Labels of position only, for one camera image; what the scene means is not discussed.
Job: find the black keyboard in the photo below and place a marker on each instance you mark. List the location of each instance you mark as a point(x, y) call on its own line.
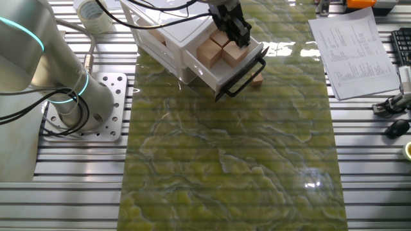
point(403, 41)

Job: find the pale yellow roll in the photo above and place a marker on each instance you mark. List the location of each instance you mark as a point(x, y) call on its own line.
point(407, 150)

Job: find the small grey clamp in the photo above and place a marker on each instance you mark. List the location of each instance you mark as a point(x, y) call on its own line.
point(324, 9)

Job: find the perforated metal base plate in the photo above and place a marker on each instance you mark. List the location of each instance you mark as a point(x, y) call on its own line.
point(118, 96)

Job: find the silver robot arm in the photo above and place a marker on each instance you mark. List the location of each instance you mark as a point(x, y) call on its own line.
point(64, 64)

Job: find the clear tape roll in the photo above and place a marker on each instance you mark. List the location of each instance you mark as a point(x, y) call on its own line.
point(102, 22)

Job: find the paper sheet with printed tables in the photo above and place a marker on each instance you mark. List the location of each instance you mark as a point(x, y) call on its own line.
point(353, 64)

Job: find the black computer mouse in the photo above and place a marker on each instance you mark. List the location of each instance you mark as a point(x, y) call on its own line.
point(398, 128)

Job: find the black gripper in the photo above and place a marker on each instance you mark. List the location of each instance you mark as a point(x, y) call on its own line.
point(227, 17)

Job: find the white plain drawer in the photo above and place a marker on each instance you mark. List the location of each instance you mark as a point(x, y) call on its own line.
point(163, 61)

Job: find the orange block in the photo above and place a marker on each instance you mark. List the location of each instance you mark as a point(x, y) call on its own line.
point(361, 3)

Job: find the green marble pattern mat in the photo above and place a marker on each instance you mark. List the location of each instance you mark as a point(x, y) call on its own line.
point(224, 160)

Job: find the white plastic drawer cabinet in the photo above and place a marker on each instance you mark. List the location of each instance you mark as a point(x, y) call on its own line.
point(173, 19)

